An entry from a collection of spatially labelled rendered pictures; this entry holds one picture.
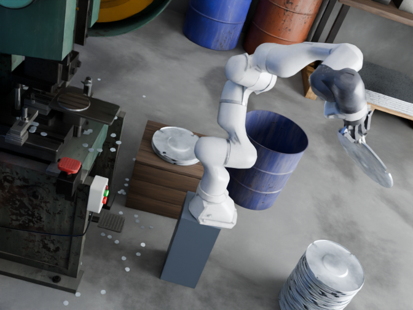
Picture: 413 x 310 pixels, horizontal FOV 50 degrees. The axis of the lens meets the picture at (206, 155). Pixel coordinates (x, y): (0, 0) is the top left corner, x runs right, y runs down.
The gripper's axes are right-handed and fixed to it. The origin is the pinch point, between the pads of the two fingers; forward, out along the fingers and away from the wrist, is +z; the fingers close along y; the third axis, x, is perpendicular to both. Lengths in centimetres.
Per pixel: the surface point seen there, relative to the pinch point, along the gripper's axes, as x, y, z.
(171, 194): 66, -75, 48
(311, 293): -15, -51, 65
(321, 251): -2, -34, 66
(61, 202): 51, -102, -20
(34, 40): 65, -64, -70
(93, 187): 42, -86, -24
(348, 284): -22, -35, 65
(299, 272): -5, -49, 63
